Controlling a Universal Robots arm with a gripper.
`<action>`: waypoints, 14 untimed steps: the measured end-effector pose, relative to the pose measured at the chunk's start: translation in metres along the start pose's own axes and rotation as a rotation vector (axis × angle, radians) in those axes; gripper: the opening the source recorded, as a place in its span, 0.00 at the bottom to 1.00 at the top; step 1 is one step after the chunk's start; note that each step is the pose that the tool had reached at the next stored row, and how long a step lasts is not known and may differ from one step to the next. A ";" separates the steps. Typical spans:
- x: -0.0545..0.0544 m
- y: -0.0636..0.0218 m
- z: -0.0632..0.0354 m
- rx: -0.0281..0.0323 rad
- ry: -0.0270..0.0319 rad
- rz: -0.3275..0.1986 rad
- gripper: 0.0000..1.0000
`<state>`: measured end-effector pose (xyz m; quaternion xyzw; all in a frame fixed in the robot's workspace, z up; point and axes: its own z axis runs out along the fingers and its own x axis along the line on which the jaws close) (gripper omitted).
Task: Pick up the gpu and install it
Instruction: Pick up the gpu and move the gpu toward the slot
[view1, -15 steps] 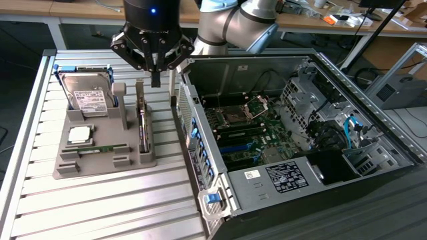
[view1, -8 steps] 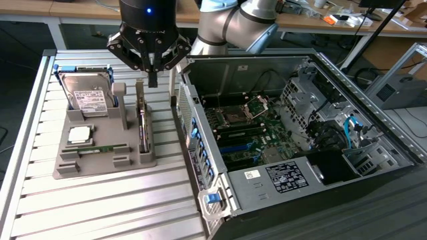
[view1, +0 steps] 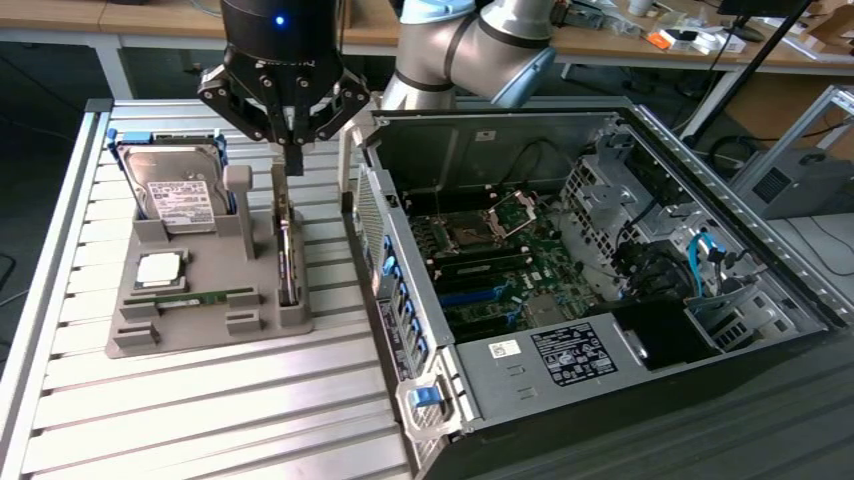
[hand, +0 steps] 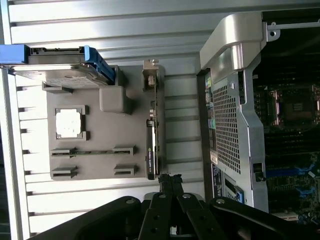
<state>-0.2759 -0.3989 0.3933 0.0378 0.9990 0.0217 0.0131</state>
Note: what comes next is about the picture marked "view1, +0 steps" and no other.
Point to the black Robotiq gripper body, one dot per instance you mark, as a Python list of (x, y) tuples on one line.
[(281, 50)]

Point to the graphics card with metal bracket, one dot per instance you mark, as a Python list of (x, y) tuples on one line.
[(287, 260)]

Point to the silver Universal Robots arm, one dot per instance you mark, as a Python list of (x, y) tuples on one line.
[(427, 50)]

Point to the hard disk in blue carrier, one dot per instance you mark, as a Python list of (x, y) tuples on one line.
[(177, 190)]

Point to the wooden desk with grey legs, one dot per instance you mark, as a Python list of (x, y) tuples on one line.
[(100, 25), (774, 59)]

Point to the CPU socket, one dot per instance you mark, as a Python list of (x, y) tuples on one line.
[(470, 235)]

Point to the metal socket cover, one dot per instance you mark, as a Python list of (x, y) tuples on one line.
[(514, 210)]

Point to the silver CPU chip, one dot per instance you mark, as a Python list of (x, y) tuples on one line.
[(161, 270)]

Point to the green RAM stick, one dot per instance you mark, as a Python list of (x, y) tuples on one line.
[(194, 298)]

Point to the black RAM stick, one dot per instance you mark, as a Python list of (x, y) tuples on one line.
[(483, 272)]

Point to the grey electronics box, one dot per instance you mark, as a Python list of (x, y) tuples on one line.
[(588, 17)]

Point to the tall perforated disk bay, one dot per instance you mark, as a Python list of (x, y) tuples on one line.
[(601, 190)]

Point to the blue expansion slot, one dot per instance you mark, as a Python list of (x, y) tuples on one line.
[(470, 296)]

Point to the grey plastic parts rack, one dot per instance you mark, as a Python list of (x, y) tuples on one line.
[(201, 320)]

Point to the green motherboard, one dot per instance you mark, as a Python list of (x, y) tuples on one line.
[(554, 270)]

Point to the white cup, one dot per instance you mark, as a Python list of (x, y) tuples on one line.
[(642, 6)]

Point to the small orange box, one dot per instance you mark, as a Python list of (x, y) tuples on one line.
[(662, 40)]

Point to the flat white box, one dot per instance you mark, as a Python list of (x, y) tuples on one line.
[(730, 46)]

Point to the blue case latch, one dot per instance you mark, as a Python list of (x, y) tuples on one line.
[(426, 397)]

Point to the grey power supply unit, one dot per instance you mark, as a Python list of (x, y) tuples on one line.
[(507, 380)]

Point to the black monitor with stand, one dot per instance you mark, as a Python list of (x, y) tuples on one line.
[(744, 32)]

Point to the black slanted pole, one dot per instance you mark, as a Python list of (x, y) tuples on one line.
[(754, 65)]

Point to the grey computer tower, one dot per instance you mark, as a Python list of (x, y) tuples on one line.
[(814, 185)]

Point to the small grey disk bay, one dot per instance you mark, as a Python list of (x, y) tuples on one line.
[(734, 320)]

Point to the brown cardboard stand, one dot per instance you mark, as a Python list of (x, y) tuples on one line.
[(834, 30)]

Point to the open black PC case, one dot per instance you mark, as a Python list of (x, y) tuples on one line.
[(668, 400)]

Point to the aluminium profile frame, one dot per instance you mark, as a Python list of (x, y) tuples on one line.
[(821, 107)]

